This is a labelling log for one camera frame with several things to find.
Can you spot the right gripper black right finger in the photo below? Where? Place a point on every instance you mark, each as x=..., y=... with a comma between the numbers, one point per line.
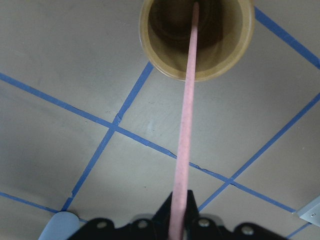
x=191, y=217

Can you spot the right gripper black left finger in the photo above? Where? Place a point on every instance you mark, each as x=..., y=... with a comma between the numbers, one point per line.
x=161, y=220

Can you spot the pink chopstick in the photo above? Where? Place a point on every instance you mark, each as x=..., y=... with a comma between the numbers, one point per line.
x=181, y=177

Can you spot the tan wooden cup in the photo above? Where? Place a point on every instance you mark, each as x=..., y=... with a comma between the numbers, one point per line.
x=224, y=32

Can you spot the silver metal bracket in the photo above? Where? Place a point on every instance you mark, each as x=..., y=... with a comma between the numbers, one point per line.
x=309, y=211

